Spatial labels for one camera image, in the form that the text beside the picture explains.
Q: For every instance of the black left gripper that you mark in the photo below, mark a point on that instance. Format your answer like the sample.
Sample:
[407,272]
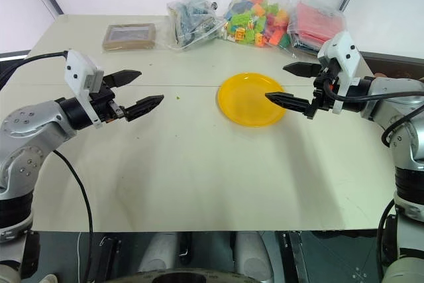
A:
[104,102]

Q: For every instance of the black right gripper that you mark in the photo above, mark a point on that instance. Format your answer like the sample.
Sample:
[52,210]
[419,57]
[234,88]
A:
[324,97]

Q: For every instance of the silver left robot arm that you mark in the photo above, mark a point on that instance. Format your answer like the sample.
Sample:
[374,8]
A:
[30,124]

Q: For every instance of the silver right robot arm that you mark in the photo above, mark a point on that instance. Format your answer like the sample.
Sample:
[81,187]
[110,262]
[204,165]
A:
[391,97]

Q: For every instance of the yellow round plate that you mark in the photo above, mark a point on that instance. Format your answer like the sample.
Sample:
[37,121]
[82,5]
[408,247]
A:
[242,100]

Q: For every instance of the brown flat cardboard box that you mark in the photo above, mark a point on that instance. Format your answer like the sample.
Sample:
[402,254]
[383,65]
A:
[129,37]

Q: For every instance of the clear bag of red sheets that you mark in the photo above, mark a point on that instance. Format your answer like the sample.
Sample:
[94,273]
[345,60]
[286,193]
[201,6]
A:
[314,21]

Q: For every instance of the clear bag of colourful blocks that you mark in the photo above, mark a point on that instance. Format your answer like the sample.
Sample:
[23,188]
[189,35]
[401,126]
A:
[255,21]

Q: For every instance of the clear bag of grey parts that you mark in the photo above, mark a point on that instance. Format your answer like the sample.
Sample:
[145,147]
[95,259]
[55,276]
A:
[192,21]

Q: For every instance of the dark bin beside table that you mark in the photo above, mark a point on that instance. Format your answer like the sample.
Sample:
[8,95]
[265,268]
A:
[394,64]

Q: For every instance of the pale rounded shape under table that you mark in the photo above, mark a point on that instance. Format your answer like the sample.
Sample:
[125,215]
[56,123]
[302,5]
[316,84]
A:
[251,253]
[159,253]

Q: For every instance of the black metal strut under table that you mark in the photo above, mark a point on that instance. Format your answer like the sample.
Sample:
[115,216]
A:
[111,256]
[296,256]

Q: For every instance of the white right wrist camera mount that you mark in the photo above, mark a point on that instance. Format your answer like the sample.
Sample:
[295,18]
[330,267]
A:
[344,51]

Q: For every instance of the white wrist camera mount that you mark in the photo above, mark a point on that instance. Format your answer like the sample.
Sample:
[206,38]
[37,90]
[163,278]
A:
[77,67]
[344,51]

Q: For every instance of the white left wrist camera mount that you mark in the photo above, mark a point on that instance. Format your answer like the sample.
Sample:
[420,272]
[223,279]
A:
[77,67]

